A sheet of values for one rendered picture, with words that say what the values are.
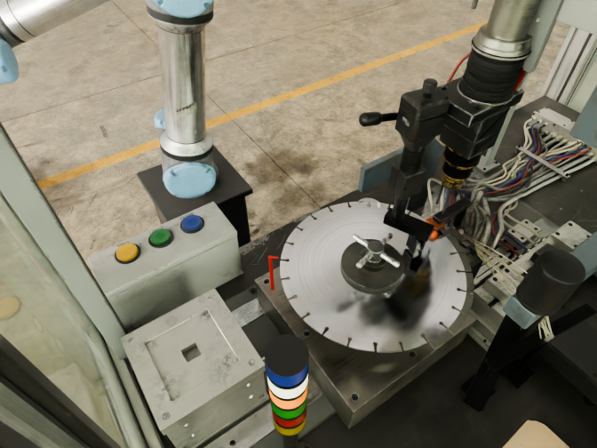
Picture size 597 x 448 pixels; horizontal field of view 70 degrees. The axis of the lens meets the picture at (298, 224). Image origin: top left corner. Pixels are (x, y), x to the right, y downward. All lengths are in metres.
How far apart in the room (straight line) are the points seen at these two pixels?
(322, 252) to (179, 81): 0.42
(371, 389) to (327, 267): 0.22
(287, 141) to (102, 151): 1.09
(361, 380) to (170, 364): 0.32
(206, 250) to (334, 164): 1.66
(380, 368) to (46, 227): 0.56
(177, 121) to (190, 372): 0.49
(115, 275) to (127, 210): 1.48
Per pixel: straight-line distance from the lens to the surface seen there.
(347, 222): 0.84
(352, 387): 0.77
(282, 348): 0.45
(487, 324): 0.95
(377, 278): 0.75
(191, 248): 0.89
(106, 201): 2.45
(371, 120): 0.64
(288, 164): 2.45
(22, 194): 0.60
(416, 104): 0.62
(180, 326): 0.79
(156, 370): 0.76
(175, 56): 0.87
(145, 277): 0.88
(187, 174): 0.98
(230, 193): 1.20
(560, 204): 1.36
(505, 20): 0.63
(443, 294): 0.77
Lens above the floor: 1.57
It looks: 48 degrees down
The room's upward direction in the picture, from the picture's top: straight up
